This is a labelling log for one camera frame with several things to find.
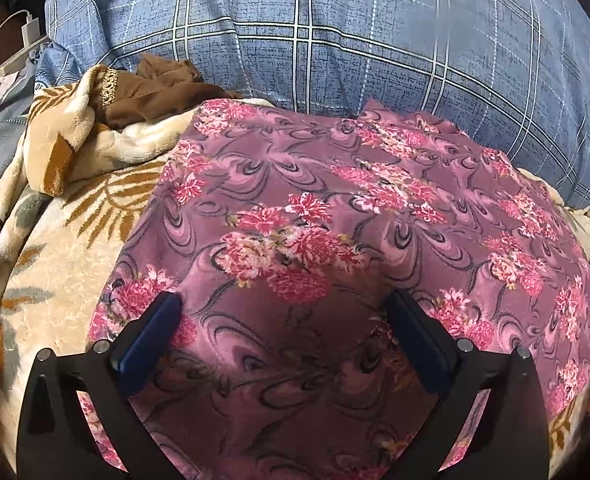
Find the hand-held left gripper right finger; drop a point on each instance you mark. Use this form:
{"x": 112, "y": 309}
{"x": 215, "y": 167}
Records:
{"x": 420, "y": 345}

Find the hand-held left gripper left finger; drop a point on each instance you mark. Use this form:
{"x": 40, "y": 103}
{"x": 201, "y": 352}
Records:
{"x": 147, "y": 345}

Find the brown cloth with gold trim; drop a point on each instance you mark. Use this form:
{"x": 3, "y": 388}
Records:
{"x": 145, "y": 95}

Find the purple floral garment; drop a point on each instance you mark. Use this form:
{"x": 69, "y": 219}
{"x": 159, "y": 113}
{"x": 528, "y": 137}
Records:
{"x": 325, "y": 185}

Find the beige leaf-print blanket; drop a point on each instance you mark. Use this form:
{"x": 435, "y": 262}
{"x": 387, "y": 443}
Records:
{"x": 60, "y": 260}

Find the white charger and power strip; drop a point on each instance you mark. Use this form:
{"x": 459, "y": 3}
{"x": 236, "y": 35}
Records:
{"x": 17, "y": 60}

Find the white charger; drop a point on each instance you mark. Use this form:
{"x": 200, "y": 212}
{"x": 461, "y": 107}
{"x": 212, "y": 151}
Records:
{"x": 30, "y": 32}

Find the blue plaid pillow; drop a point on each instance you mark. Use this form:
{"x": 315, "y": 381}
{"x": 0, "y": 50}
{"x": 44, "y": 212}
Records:
{"x": 325, "y": 25}

